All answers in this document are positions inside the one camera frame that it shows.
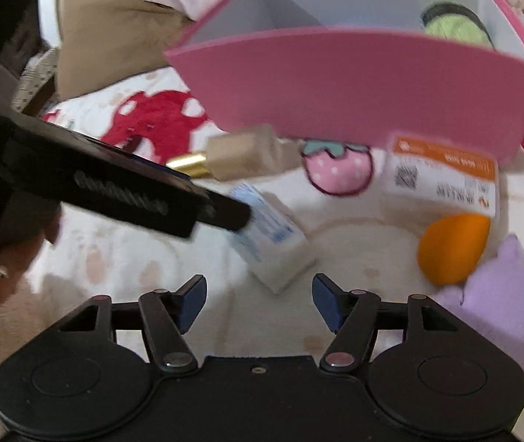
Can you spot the brown soft cushion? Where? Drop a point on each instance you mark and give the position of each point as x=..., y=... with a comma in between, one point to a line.
x=119, y=41

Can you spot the white red bear printed blanket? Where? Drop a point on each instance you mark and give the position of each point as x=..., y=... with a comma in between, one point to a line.
x=119, y=248

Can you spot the pink cardboard box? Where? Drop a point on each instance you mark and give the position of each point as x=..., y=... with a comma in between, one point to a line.
x=335, y=83

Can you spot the white dotted cloth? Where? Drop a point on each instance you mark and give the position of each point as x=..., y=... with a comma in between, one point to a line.
x=41, y=73

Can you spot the purple plush cloth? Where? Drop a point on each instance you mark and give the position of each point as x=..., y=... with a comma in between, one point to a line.
x=505, y=304

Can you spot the beige foundation bottle gold cap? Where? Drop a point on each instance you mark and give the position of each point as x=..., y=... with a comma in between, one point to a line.
x=243, y=152

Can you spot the orange makeup sponge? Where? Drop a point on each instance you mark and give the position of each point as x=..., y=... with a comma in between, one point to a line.
x=450, y=248

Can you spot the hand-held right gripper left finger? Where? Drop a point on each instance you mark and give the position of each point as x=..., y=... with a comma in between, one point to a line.
x=192, y=301

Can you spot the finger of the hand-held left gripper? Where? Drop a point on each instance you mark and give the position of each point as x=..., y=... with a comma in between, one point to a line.
x=229, y=214

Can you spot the white packet orange label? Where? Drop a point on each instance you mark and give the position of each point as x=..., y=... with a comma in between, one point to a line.
x=427, y=179

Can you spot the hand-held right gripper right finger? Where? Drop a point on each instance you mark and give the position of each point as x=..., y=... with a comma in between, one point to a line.
x=326, y=301

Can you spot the small white box blue print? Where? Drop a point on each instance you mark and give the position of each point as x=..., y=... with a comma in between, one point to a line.
x=280, y=248

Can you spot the green yarn ball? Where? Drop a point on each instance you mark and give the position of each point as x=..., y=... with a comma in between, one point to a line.
x=450, y=27

